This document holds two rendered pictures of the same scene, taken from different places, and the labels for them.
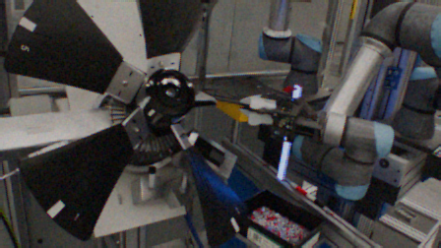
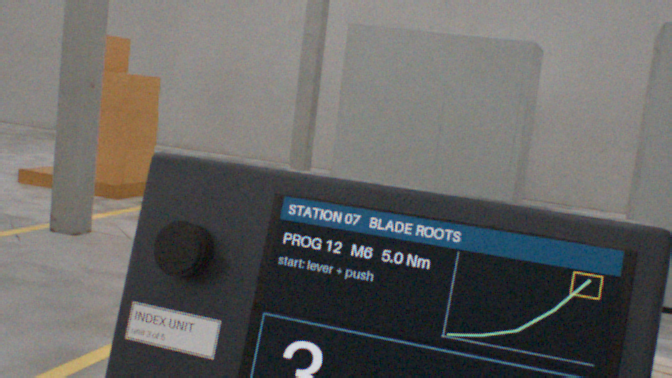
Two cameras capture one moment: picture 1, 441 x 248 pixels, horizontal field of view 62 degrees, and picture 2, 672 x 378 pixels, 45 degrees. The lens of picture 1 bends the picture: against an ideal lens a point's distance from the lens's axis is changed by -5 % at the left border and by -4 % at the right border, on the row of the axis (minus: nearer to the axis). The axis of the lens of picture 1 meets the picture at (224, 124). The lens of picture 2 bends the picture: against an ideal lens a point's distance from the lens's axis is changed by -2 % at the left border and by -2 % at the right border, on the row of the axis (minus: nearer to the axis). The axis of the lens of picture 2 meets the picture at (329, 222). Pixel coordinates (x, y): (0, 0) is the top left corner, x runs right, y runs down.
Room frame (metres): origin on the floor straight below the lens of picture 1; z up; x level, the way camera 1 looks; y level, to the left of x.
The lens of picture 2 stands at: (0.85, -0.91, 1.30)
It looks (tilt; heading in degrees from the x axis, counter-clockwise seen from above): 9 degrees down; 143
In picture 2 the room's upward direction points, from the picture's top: 7 degrees clockwise
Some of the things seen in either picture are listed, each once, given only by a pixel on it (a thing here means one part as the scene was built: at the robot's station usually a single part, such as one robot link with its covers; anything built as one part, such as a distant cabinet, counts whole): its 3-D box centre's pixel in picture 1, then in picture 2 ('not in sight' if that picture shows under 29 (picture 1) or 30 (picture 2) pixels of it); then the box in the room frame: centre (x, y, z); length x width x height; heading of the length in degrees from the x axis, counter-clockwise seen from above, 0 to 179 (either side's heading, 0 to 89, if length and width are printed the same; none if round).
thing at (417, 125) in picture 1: (415, 117); not in sight; (1.24, -0.67, 1.09); 0.15 x 0.15 x 0.10
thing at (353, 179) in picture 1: (348, 171); not in sight; (0.80, -0.31, 1.08); 0.11 x 0.08 x 0.11; 39
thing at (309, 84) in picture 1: (302, 78); not in sight; (1.58, -0.31, 1.09); 0.15 x 0.15 x 0.10
